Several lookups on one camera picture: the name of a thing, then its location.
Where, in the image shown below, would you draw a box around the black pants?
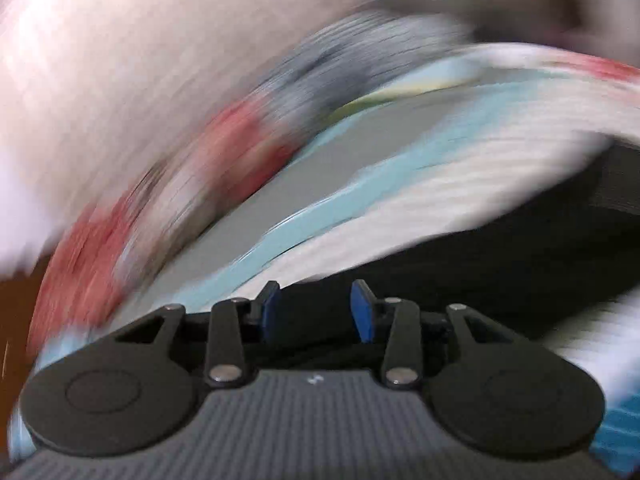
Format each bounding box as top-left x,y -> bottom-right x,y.
250,142 -> 640,376

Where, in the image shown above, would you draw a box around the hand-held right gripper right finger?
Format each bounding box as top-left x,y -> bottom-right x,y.
350,279 -> 523,390

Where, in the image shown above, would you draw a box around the red floral patterned blanket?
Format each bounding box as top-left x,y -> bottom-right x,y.
30,10 -> 476,361

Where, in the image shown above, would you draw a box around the white cloth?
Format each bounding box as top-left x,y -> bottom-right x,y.
0,0 -> 431,281

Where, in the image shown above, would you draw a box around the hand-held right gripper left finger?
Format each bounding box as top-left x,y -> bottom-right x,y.
115,280 -> 282,389

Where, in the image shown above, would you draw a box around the grey teal quilted bedspread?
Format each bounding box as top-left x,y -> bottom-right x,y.
10,42 -> 640,477

